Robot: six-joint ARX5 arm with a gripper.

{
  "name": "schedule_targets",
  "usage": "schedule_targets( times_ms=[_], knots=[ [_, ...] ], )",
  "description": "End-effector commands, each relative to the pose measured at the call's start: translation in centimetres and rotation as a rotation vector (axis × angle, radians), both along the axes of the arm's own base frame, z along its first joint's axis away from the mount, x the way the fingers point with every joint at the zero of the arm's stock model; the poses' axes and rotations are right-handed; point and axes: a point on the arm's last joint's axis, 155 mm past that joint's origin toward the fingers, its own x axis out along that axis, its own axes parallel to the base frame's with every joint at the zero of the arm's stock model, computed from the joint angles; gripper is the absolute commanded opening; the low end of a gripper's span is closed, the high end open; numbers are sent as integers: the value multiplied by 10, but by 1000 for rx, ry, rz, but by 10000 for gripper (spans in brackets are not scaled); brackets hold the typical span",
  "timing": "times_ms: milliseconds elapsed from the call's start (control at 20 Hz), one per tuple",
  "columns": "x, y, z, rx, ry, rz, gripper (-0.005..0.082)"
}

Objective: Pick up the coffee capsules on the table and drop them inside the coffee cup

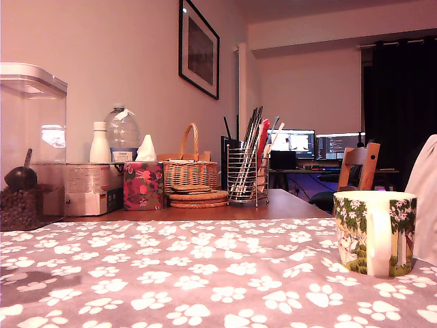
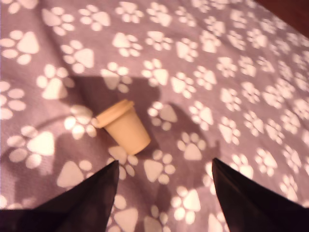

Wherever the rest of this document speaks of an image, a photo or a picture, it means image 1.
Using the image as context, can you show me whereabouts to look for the white garment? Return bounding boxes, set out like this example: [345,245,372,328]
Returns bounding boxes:
[404,134,437,267]

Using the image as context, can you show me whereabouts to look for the dark curtain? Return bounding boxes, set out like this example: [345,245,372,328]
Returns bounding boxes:
[361,36,437,192]

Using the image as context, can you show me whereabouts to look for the wooden computer desk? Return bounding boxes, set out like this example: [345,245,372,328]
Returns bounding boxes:
[268,167,399,202]

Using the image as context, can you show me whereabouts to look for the white cardboard box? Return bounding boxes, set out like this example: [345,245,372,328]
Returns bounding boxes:
[64,163,125,217]

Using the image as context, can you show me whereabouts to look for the large clear water bottle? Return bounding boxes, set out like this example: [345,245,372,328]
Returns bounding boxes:
[104,103,141,162]

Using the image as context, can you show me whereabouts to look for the dark office chair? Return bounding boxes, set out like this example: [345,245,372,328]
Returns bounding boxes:
[308,191,338,215]

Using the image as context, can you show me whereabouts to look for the grey paw print cloth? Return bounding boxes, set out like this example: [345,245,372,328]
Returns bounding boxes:
[0,218,437,328]

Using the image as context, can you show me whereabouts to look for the white curtain rod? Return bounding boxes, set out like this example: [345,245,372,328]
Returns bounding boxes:
[356,36,437,51]

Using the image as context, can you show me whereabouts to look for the floral tissue box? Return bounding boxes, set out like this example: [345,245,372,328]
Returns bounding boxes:
[122,161,165,211]

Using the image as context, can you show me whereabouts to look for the metal wire utensil rack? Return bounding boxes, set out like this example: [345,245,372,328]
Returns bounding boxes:
[226,143,270,208]

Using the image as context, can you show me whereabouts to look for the white insulated bottle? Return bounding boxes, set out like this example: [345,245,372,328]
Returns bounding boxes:
[89,121,112,164]

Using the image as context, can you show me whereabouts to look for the dark brown scoop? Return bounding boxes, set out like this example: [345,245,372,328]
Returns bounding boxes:
[3,148,38,192]

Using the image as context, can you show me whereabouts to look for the black framed picture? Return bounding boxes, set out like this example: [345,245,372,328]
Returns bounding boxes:
[178,0,220,100]

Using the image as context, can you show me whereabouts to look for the black computer monitor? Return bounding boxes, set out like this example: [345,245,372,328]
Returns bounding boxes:
[315,132,366,161]
[266,128,315,160]

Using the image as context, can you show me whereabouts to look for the wooden high chair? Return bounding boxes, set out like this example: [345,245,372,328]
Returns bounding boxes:
[332,142,381,209]

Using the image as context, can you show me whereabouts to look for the clear container with white lid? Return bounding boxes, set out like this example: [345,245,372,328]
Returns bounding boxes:
[0,62,68,232]

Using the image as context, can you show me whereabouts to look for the white tissue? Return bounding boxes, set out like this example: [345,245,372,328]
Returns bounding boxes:
[135,134,157,163]

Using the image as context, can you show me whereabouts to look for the floral print ceramic mug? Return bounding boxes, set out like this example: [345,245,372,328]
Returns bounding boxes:
[333,190,418,278]

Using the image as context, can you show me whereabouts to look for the black router with antennas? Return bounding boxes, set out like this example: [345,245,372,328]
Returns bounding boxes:
[220,115,244,191]

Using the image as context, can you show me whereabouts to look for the wicker basket with handle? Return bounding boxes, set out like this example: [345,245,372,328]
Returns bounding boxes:
[162,122,219,195]

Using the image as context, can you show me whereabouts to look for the brown pet kibble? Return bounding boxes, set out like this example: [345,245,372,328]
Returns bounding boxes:
[0,184,44,230]

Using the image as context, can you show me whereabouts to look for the black box under monitor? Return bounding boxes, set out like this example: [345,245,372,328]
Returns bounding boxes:
[268,151,296,171]

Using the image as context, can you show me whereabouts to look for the small cork coaster stack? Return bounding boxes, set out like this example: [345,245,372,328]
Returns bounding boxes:
[169,184,212,195]

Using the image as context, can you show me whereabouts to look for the red flat kitchen tool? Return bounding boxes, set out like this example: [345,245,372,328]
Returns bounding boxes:
[257,118,270,192]

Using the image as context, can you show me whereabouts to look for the round cork trivet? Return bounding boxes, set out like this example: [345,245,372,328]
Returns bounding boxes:
[169,200,228,208]
[168,190,229,202]

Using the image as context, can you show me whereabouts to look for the dark chopsticks bundle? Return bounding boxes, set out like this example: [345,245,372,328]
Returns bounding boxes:
[233,105,264,202]

